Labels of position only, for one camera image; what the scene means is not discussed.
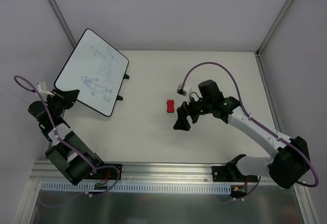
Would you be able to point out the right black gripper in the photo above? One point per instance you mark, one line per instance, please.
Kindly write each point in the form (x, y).
(190, 109)

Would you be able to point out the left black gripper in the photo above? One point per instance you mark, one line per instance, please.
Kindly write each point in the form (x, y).
(64, 98)

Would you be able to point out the red whiteboard eraser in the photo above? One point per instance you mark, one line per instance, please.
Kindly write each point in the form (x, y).
(170, 106)

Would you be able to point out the white board with black frame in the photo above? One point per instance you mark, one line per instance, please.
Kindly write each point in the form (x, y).
(95, 68)

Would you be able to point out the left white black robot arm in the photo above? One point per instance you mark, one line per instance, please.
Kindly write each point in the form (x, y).
(68, 153)

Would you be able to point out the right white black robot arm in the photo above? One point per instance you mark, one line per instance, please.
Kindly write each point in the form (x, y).
(288, 157)

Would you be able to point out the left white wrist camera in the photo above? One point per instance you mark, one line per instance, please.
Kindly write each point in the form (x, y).
(42, 89)

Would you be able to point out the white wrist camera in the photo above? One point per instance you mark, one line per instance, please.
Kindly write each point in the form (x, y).
(42, 89)
(184, 90)

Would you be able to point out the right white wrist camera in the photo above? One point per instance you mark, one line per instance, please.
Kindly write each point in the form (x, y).
(184, 90)

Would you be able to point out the wire whiteboard stand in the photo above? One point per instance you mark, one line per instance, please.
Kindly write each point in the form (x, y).
(120, 98)

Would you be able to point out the aluminium mounting rail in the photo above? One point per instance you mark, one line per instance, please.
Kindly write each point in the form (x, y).
(183, 173)

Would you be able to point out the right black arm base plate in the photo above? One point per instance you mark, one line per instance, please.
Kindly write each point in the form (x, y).
(228, 173)

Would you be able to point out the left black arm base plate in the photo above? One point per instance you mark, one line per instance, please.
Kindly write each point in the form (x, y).
(109, 171)

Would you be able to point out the white slotted cable duct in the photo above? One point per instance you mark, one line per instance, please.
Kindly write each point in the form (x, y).
(139, 187)

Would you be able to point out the left aluminium frame post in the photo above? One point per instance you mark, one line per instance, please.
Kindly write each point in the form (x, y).
(55, 8)

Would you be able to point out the aluminium frame post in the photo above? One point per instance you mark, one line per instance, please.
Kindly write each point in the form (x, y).
(275, 25)
(55, 8)

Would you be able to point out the right aluminium frame post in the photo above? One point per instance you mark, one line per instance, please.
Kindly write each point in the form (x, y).
(275, 25)

